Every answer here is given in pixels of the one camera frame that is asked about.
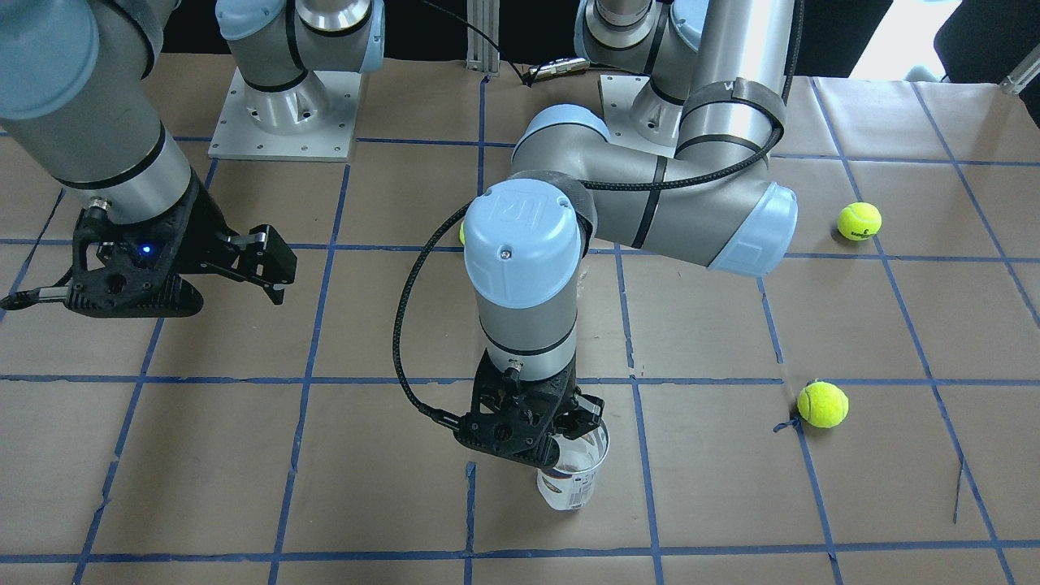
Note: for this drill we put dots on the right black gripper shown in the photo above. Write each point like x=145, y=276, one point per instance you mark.
x=197, y=240

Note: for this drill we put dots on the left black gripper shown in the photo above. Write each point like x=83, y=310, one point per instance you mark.
x=587, y=409

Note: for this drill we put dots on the clear Wilson tennis ball can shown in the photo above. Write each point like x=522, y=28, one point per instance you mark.
x=569, y=485

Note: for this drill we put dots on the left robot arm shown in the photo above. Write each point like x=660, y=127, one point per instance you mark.
x=718, y=68

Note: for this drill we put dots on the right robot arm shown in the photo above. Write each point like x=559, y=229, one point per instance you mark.
x=72, y=97

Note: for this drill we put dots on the tennis ball by torn tape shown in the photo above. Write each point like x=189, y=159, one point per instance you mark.
x=822, y=404

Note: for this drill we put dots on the tennis ball near base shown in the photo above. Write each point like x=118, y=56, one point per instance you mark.
x=859, y=221

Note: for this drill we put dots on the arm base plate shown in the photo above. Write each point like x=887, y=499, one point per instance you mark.
x=640, y=114
x=312, y=122

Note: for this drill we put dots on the aluminium frame post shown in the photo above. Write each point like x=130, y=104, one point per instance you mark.
x=482, y=54

